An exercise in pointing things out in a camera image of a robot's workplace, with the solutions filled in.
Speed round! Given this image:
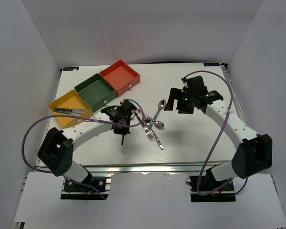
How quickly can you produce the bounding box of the green tray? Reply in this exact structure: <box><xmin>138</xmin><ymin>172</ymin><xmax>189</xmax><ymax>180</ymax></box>
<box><xmin>74</xmin><ymin>73</ymin><xmax>118</xmax><ymax>112</ymax></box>

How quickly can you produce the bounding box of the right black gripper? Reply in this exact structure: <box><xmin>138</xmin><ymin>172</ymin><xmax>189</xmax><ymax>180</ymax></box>
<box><xmin>164</xmin><ymin>88</ymin><xmax>195</xmax><ymax>115</ymax></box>

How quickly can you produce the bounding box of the green handled knife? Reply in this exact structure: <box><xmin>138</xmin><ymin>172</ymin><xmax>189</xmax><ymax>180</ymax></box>
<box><xmin>53</xmin><ymin>108</ymin><xmax>86</xmax><ymax>114</ymax></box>

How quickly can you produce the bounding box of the silver fork in pile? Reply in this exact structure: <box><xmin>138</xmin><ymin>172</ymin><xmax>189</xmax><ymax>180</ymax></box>
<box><xmin>143</xmin><ymin>121</ymin><xmax>155</xmax><ymax>141</ymax></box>

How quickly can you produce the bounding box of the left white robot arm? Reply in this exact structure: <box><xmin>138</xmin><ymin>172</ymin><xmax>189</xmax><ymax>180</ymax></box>
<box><xmin>38</xmin><ymin>100</ymin><xmax>136</xmax><ymax>190</ymax></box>

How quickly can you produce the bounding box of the aluminium table frame rail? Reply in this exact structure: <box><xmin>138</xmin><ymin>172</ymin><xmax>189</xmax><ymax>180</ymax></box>
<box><xmin>33</xmin><ymin>162</ymin><xmax>260</xmax><ymax>175</ymax></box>

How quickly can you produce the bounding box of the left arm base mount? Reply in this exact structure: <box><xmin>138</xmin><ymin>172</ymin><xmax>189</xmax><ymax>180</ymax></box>
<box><xmin>61</xmin><ymin>173</ymin><xmax>112</xmax><ymax>200</ymax></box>

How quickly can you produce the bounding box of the green handled spoon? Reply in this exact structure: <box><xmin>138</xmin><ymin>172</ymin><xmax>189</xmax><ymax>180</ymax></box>
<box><xmin>147</xmin><ymin>99</ymin><xmax>166</xmax><ymax>130</ymax></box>

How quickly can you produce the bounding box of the yellow tray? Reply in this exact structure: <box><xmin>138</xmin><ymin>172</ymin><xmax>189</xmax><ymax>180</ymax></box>
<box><xmin>48</xmin><ymin>90</ymin><xmax>93</xmax><ymax>129</ymax></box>

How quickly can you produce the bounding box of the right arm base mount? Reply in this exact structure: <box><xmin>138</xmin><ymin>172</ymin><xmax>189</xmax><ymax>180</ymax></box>
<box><xmin>185</xmin><ymin>176</ymin><xmax>236</xmax><ymax>203</ymax></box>

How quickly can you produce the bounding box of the red tray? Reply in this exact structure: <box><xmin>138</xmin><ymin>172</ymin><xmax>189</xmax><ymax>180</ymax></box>
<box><xmin>100</xmin><ymin>60</ymin><xmax>141</xmax><ymax>96</ymax></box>

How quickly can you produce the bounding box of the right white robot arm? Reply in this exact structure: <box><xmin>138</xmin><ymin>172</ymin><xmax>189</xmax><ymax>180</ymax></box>
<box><xmin>164</xmin><ymin>76</ymin><xmax>273</xmax><ymax>190</ymax></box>

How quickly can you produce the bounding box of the pink handled spoon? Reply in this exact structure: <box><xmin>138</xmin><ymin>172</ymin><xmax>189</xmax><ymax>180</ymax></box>
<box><xmin>135</xmin><ymin>108</ymin><xmax>153</xmax><ymax>122</ymax></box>

